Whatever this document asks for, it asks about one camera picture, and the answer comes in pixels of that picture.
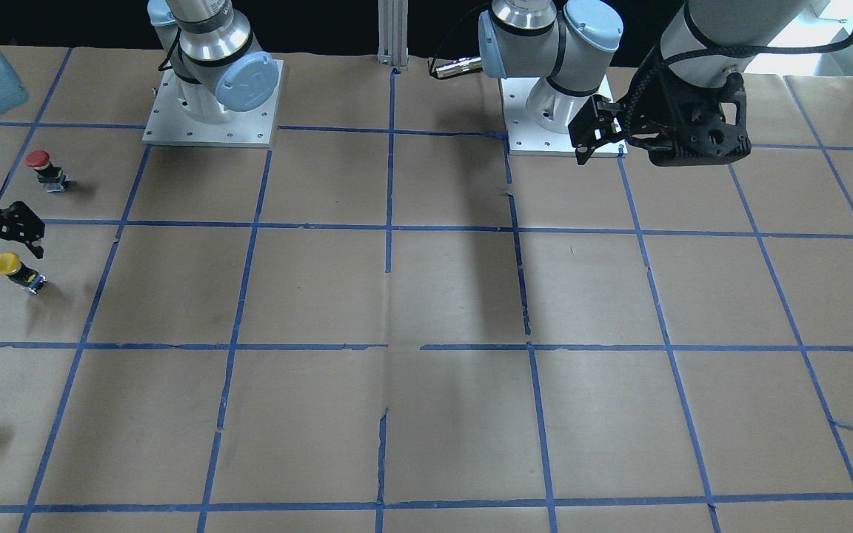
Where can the yellow push button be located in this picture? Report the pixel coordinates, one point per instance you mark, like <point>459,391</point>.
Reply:
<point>19,273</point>

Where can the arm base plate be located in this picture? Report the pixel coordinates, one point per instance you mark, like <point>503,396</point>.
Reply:
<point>188,115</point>
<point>545,133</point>

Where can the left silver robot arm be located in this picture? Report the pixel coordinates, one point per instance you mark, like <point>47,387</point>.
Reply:
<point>572,46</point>

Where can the aluminium frame post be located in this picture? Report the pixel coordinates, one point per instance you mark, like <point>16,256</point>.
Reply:
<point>393,21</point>

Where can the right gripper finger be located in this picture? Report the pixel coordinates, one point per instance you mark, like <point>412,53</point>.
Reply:
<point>36,247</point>

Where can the red push button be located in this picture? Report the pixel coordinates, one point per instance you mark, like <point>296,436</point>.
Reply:
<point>52,178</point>

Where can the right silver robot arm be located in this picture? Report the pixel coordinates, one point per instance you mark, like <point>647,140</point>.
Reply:
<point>219,88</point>

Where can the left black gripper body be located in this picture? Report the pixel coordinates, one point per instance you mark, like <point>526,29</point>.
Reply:
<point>657,109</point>

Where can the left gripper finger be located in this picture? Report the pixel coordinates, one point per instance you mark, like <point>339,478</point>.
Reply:
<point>584,153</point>

